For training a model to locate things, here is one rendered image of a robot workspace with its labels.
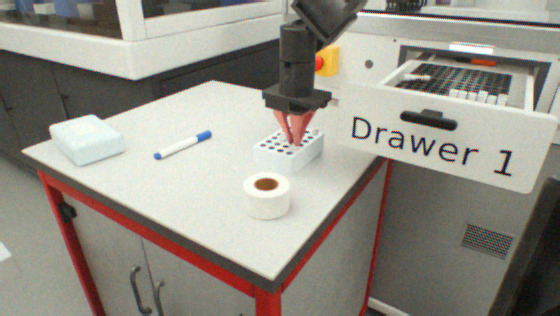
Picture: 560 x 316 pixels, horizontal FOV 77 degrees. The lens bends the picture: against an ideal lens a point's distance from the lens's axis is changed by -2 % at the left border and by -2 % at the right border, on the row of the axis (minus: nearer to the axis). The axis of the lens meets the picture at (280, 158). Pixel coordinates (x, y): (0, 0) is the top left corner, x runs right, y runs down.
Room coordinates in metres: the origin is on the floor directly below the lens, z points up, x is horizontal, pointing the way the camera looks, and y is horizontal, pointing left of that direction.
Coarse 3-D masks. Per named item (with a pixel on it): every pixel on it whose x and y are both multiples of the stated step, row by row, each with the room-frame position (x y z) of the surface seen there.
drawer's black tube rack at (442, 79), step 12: (420, 72) 0.71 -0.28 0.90; (432, 72) 0.71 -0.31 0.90; (444, 72) 0.71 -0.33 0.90; (456, 72) 0.71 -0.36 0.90; (468, 72) 0.72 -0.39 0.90; (480, 72) 0.71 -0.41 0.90; (492, 72) 0.71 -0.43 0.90; (408, 84) 0.63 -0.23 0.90; (420, 84) 0.63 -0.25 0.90; (432, 84) 0.63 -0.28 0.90; (444, 84) 0.63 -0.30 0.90; (456, 84) 0.63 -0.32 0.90; (468, 84) 0.63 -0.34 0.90; (480, 84) 0.63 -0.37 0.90; (492, 84) 0.63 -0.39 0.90; (504, 84) 0.64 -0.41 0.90
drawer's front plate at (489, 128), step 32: (352, 96) 0.54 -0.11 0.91; (384, 96) 0.51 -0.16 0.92; (416, 96) 0.49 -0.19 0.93; (384, 128) 0.51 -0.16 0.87; (416, 128) 0.48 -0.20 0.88; (480, 128) 0.44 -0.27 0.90; (512, 128) 0.42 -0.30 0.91; (544, 128) 0.40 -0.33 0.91; (416, 160) 0.48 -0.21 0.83; (480, 160) 0.43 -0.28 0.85; (512, 160) 0.41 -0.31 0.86
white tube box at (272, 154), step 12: (276, 132) 0.64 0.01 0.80; (264, 144) 0.59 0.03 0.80; (276, 144) 0.60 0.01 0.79; (288, 144) 0.59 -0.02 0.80; (312, 144) 0.60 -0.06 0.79; (264, 156) 0.57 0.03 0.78; (276, 156) 0.55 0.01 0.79; (288, 156) 0.54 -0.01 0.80; (300, 156) 0.56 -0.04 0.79; (312, 156) 0.60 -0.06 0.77; (276, 168) 0.55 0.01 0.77; (288, 168) 0.54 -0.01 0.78; (300, 168) 0.56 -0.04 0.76
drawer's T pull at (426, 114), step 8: (408, 112) 0.46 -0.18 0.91; (424, 112) 0.46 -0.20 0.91; (432, 112) 0.46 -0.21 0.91; (440, 112) 0.46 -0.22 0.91; (408, 120) 0.45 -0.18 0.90; (416, 120) 0.45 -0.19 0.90; (424, 120) 0.44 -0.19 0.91; (432, 120) 0.44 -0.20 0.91; (440, 120) 0.43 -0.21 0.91; (448, 120) 0.43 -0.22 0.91; (440, 128) 0.43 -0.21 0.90; (448, 128) 0.43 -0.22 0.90; (456, 128) 0.42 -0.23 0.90
